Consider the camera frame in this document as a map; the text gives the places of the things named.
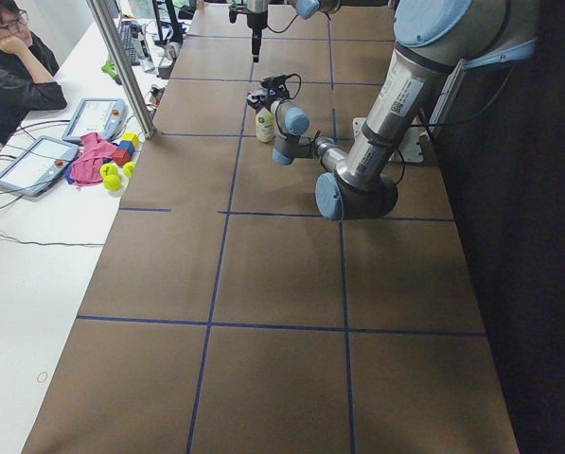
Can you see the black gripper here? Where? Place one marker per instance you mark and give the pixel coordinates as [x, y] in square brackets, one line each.
[259, 100]

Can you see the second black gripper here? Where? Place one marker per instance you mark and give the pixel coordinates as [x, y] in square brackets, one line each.
[255, 19]

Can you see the clear tennis ball can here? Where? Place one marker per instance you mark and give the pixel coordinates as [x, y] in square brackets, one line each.
[267, 135]

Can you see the Roland Garros tennis ball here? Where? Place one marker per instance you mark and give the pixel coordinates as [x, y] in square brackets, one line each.
[264, 119]

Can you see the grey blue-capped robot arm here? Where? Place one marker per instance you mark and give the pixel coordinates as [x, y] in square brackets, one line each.
[431, 38]

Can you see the second grey robot arm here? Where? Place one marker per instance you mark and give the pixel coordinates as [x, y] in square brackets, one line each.
[303, 9]

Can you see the tennis ball on desk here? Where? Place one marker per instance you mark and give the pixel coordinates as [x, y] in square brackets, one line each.
[112, 182]
[128, 169]
[108, 170]

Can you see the small metal cup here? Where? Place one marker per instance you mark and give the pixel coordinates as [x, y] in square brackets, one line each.
[171, 51]

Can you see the clear water bottle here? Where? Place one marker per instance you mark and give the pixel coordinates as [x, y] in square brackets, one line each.
[142, 51]

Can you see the black keyboard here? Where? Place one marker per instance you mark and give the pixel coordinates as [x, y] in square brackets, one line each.
[125, 35]

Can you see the yellow cube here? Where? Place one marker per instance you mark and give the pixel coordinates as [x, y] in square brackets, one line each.
[133, 137]

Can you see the blue cube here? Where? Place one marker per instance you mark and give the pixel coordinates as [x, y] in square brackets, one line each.
[128, 146]

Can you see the red cube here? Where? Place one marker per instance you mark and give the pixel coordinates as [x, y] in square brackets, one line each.
[121, 156]

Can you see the green plastic tool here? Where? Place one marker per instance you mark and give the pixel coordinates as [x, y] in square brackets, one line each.
[108, 68]

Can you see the far teach pendant tablet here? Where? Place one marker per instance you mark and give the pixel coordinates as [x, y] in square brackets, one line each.
[102, 115]

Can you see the teach pendant tablet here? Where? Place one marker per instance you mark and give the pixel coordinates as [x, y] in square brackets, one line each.
[37, 168]
[102, 115]

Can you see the pink cloth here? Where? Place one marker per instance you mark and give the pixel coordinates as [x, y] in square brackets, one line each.
[86, 169]

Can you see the near teach pendant tablet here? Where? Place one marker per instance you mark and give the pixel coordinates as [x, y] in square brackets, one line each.
[37, 168]

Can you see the person in black jacket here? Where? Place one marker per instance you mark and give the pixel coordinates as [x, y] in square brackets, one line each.
[27, 72]

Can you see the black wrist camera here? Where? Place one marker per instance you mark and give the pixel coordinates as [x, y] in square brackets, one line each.
[277, 83]
[235, 9]

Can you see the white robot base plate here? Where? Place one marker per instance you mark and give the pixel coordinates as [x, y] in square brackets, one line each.
[409, 149]

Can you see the aluminium frame post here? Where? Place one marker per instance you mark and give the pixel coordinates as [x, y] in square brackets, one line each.
[108, 31]

